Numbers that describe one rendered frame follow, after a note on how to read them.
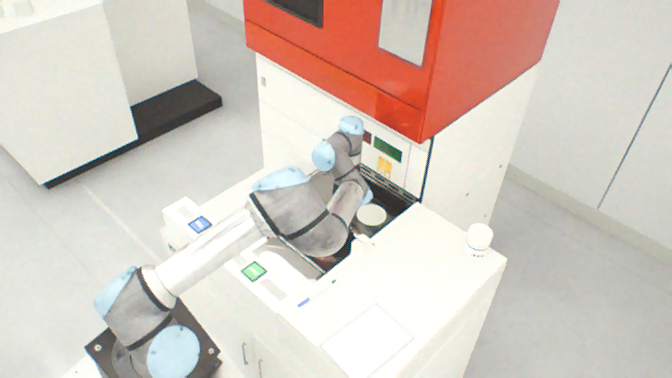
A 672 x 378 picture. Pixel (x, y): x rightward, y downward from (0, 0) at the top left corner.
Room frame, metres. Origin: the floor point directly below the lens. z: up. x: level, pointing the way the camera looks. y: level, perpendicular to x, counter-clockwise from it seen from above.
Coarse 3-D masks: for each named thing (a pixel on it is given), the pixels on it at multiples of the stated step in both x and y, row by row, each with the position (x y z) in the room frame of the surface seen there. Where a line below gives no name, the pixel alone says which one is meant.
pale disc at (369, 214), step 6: (360, 210) 1.33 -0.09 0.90; (366, 210) 1.33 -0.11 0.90; (372, 210) 1.33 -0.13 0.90; (378, 210) 1.33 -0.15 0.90; (360, 216) 1.30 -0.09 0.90; (366, 216) 1.30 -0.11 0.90; (372, 216) 1.30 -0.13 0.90; (378, 216) 1.30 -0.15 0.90; (384, 216) 1.30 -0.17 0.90; (366, 222) 1.27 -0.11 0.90; (372, 222) 1.27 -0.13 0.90; (378, 222) 1.27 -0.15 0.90
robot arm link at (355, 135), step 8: (344, 120) 1.33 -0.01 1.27; (352, 120) 1.34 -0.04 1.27; (360, 120) 1.34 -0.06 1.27; (344, 128) 1.30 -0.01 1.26; (352, 128) 1.30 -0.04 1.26; (360, 128) 1.31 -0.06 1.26; (352, 136) 1.29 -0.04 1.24; (360, 136) 1.31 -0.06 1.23; (352, 144) 1.28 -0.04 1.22; (360, 144) 1.31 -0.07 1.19; (352, 152) 1.30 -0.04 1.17; (360, 152) 1.32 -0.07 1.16
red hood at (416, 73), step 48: (288, 0) 1.67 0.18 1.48; (336, 0) 1.52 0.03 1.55; (384, 0) 1.40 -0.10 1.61; (432, 0) 1.30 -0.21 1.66; (480, 0) 1.41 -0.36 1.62; (528, 0) 1.64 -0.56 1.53; (288, 48) 1.66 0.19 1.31; (336, 48) 1.52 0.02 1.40; (384, 48) 1.39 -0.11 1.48; (432, 48) 1.29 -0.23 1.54; (480, 48) 1.46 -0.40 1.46; (528, 48) 1.72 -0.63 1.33; (336, 96) 1.51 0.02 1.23; (384, 96) 1.38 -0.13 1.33; (432, 96) 1.30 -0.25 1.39; (480, 96) 1.52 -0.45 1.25
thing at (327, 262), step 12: (312, 180) 1.47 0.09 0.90; (324, 180) 1.47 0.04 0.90; (324, 192) 1.41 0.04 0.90; (372, 204) 1.36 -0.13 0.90; (348, 228) 1.24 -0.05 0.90; (360, 228) 1.24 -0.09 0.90; (372, 228) 1.24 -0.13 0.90; (348, 240) 1.19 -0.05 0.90; (336, 252) 1.13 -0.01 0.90; (348, 252) 1.13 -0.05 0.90; (324, 264) 1.08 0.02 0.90; (336, 264) 1.09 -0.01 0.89
